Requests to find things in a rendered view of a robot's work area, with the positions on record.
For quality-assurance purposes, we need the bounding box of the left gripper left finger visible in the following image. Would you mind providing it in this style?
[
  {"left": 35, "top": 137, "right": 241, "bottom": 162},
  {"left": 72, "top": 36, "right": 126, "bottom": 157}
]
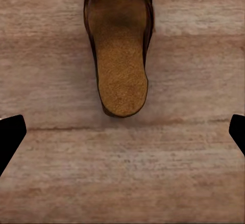
[{"left": 0, "top": 115, "right": 27, "bottom": 176}]

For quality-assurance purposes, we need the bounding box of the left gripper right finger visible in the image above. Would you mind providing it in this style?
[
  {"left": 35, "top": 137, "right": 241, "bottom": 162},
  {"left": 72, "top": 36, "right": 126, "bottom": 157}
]
[{"left": 229, "top": 114, "right": 245, "bottom": 155}]

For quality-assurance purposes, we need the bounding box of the sandal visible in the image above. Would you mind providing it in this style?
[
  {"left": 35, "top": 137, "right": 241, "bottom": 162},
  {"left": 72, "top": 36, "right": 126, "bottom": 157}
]
[{"left": 84, "top": 0, "right": 156, "bottom": 118}]

